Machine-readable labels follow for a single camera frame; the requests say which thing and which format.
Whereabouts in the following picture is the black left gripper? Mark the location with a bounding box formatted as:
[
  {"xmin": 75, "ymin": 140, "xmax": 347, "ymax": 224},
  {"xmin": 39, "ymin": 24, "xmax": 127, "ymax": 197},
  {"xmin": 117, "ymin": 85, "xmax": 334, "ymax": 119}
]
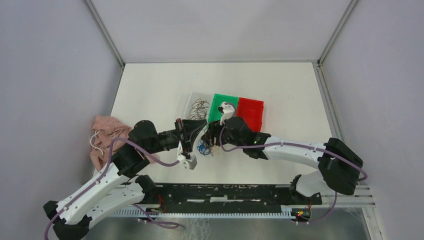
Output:
[{"xmin": 143, "ymin": 118, "xmax": 208, "ymax": 155}]

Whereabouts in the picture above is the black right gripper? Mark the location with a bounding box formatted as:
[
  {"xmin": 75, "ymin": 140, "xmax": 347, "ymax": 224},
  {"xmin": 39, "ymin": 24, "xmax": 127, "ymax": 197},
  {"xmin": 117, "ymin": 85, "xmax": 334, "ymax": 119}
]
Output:
[{"xmin": 201, "ymin": 118, "xmax": 245, "ymax": 149}]

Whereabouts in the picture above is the brown cable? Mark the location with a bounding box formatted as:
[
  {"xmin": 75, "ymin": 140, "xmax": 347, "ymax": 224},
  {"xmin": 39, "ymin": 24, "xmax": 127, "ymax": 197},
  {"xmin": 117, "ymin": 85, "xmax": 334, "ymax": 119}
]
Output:
[{"xmin": 187, "ymin": 98, "xmax": 211, "ymax": 121}]

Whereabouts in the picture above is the cable bundle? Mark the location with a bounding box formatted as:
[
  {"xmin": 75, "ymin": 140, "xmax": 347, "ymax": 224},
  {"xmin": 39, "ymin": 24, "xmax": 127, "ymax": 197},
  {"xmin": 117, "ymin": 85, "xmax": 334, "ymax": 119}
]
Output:
[{"xmin": 196, "ymin": 132, "xmax": 221, "ymax": 157}]

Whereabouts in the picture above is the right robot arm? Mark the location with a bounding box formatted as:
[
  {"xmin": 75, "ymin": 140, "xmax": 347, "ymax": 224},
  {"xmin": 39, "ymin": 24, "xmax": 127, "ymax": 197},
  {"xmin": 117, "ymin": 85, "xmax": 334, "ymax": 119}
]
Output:
[{"xmin": 201, "ymin": 116, "xmax": 367, "ymax": 204}]

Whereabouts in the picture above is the green plastic bin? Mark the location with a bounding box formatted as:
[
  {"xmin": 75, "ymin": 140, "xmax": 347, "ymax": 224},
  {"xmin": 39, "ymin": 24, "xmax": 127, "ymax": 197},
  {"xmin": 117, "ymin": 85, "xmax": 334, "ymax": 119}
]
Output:
[{"xmin": 208, "ymin": 93, "xmax": 239, "ymax": 123}]

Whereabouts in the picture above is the clear plastic bin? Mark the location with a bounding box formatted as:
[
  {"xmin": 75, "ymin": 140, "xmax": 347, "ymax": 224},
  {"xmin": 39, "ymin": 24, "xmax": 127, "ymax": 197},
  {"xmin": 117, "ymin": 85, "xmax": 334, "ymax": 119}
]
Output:
[{"xmin": 182, "ymin": 91, "xmax": 214, "ymax": 120}]

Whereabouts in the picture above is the red plastic bin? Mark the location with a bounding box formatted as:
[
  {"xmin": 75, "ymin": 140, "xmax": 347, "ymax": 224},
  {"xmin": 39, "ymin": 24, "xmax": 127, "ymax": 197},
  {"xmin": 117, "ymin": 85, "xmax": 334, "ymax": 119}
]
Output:
[{"xmin": 236, "ymin": 97, "xmax": 264, "ymax": 132}]

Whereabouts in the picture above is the pink cloth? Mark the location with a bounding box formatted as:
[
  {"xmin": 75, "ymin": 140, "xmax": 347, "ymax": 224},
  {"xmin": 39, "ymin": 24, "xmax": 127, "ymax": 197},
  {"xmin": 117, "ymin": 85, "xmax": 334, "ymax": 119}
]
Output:
[{"xmin": 90, "ymin": 115, "xmax": 157, "ymax": 173}]

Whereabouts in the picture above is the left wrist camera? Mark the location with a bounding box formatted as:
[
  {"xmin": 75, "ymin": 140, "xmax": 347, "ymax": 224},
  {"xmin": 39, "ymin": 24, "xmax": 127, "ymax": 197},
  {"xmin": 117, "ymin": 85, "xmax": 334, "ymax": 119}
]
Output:
[{"xmin": 176, "ymin": 142, "xmax": 198, "ymax": 170}]

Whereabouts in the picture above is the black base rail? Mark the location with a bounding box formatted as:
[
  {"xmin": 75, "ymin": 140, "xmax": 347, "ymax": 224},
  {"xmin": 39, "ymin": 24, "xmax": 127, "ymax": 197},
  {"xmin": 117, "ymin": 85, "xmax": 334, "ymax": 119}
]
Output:
[{"xmin": 139, "ymin": 183, "xmax": 323, "ymax": 214}]

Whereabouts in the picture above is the white slotted cable duct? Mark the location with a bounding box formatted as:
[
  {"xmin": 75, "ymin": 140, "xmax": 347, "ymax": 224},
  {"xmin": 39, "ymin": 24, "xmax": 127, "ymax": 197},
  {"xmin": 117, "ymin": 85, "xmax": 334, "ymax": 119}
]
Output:
[{"xmin": 112, "ymin": 205, "xmax": 294, "ymax": 220}]

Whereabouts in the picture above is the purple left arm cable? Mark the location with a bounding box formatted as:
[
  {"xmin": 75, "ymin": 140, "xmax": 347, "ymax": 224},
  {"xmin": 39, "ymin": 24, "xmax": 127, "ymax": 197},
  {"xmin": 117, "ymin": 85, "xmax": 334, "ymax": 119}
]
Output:
[{"xmin": 43, "ymin": 136, "xmax": 181, "ymax": 240}]

